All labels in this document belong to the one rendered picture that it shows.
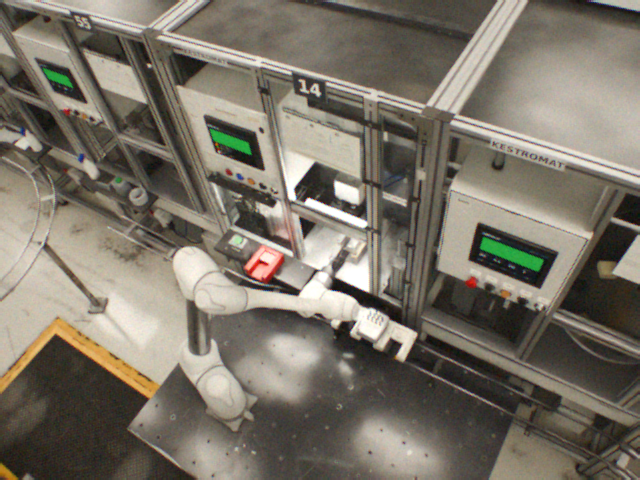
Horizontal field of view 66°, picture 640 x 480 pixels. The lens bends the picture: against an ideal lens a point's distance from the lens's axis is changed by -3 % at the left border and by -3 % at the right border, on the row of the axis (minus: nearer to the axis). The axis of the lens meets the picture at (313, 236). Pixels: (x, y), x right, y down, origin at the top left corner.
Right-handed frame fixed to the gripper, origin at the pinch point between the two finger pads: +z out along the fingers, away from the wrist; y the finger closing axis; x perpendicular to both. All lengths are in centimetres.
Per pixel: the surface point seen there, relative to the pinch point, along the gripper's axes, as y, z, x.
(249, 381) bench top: -33, -71, 15
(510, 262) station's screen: 58, -17, -72
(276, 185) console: 45, -14, 23
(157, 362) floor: -100, -77, 102
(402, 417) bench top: -32, -51, -55
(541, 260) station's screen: 65, -17, -80
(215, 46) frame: 103, -10, 40
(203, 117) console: 71, -15, 52
